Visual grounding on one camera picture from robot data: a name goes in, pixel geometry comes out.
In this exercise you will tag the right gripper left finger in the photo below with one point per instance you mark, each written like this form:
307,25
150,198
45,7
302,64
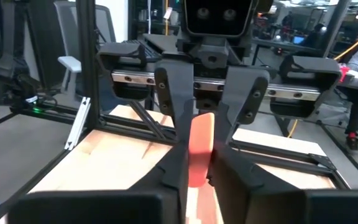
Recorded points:
182,174

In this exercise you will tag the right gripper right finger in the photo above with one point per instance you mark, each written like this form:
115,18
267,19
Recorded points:
244,193

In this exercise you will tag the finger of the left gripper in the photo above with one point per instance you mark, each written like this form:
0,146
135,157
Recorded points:
177,84
244,93

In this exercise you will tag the orange-pink rectangular eraser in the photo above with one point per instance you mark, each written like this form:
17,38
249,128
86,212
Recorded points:
201,149

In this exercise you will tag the black shelf rack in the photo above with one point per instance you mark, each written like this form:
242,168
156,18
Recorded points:
141,18

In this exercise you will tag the laptop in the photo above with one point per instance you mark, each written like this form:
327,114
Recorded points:
298,40

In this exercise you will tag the red object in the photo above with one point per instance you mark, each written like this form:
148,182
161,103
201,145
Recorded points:
344,73

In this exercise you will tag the silver angle brace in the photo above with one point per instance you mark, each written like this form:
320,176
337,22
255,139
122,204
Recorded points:
78,124

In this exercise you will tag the grey office chair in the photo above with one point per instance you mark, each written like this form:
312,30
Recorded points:
70,63

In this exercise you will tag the black device with green light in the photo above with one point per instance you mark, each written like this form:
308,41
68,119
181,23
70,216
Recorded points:
26,90

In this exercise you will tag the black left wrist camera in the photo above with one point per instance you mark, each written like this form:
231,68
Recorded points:
216,23

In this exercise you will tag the black aluminium table frame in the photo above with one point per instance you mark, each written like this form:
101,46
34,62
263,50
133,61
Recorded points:
87,62

